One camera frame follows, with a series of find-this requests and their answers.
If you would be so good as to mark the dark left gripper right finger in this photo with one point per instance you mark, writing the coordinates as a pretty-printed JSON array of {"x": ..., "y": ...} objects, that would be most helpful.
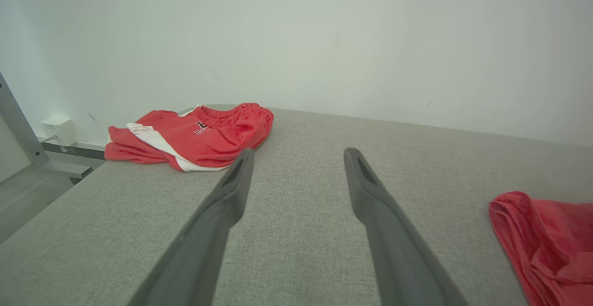
[{"x": 394, "y": 250}]

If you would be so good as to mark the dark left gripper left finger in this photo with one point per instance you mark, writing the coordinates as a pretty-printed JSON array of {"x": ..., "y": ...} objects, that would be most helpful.
[{"x": 204, "y": 246}]

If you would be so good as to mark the red and white basketball shorts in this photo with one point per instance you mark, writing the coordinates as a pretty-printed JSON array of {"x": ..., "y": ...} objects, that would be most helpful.
[{"x": 217, "y": 139}]

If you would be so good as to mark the red and white basketball jersey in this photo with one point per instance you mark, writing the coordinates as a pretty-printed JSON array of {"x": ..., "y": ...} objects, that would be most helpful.
[{"x": 556, "y": 241}]

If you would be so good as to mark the black and white skirting strip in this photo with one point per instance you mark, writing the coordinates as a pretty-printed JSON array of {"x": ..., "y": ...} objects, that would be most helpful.
[{"x": 78, "y": 149}]

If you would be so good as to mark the white wall socket box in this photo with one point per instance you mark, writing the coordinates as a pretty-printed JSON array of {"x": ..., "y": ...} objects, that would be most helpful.
[{"x": 60, "y": 130}]

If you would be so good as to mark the grey metal frame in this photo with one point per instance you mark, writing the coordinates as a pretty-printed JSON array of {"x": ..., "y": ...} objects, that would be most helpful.
[{"x": 21, "y": 128}]

